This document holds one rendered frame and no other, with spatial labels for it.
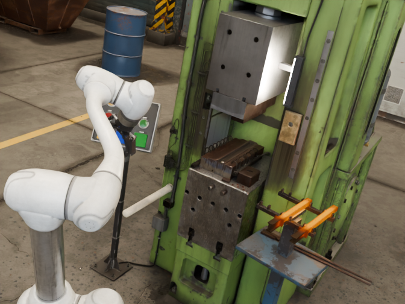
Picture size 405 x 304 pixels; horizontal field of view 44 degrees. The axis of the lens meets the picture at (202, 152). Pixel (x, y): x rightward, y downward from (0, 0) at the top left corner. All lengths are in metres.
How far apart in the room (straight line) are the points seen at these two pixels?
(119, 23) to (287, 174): 4.76
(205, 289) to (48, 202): 1.83
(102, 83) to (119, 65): 5.38
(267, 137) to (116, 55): 4.38
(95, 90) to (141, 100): 0.17
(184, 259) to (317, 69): 1.38
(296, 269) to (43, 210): 1.41
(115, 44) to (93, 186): 5.77
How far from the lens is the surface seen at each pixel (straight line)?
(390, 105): 7.92
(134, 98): 1.87
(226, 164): 2.74
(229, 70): 2.60
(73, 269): 3.43
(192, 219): 2.91
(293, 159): 2.72
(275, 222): 2.28
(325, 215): 2.49
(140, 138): 2.81
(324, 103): 2.59
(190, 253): 3.03
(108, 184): 1.51
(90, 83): 1.87
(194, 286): 3.17
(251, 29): 2.52
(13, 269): 3.44
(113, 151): 1.65
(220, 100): 2.65
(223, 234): 2.84
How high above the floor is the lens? 2.15
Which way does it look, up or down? 24 degrees down
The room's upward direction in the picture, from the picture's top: 11 degrees clockwise
